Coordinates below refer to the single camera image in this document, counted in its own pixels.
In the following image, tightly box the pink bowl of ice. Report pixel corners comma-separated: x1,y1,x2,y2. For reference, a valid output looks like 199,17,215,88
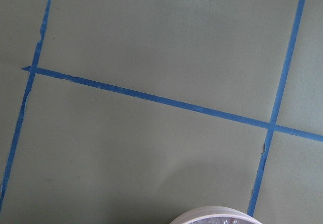
171,206,260,223

